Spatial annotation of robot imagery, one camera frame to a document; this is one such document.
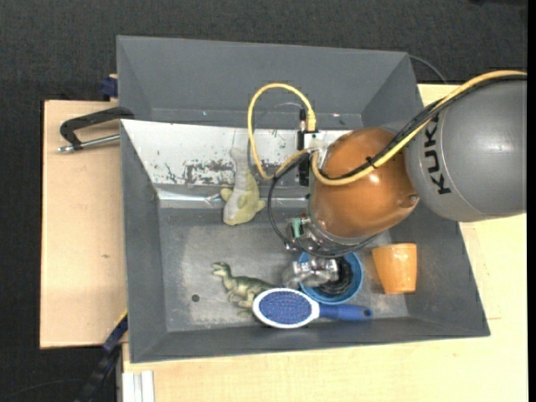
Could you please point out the blue bowl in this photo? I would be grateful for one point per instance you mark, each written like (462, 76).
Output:
(355, 279)

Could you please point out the blue and white hairbrush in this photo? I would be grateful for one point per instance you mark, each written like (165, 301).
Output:
(285, 307)

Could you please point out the green toy dinosaur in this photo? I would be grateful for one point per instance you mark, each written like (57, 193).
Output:
(242, 286)

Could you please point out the orange cup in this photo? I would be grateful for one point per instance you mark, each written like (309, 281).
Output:
(397, 268)

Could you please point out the pale green plush shark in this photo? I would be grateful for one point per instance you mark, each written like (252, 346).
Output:
(243, 195)

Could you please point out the grey metal bin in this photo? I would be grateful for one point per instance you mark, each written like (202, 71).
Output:
(188, 241)

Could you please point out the pale cardboard board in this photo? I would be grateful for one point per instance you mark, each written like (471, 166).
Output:
(79, 233)

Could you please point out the black cylinder on white bracket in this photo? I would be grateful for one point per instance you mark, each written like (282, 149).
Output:
(304, 170)

